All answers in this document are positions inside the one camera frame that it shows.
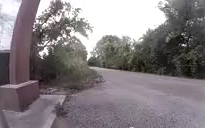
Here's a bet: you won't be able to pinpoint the tree with bushes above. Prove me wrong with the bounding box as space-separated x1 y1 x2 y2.
29 0 99 88

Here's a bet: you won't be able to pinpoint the stony bed of earth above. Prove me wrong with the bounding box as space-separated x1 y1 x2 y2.
38 75 106 96

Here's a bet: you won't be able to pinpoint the grey gravel asphalt road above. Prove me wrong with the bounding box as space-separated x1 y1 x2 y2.
51 66 205 128

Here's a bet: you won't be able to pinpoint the row of trees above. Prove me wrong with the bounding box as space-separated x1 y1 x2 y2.
87 0 205 80

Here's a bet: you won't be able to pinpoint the reddish-brown pillar with base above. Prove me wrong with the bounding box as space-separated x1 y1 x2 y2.
0 0 42 113

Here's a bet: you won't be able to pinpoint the pale concrete pavement slab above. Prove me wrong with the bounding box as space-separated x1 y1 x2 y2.
0 94 67 128

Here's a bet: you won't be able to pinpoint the dark wall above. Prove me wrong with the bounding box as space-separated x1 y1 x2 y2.
0 49 11 88

